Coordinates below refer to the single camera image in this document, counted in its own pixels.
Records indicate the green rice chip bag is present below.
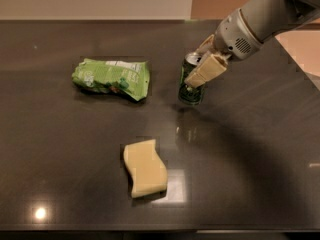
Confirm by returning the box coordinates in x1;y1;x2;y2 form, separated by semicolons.
72;58;150;101

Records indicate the green soda can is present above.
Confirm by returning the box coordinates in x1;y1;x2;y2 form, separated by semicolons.
178;51;206;106

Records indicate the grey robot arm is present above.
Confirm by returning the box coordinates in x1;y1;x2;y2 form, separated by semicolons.
184;0;320;88

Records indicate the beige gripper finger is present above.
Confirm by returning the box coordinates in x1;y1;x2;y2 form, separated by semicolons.
196;34;215;55
184;52;229;88

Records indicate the yellow sponge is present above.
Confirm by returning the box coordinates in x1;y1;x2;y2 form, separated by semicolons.
123;139;168;198

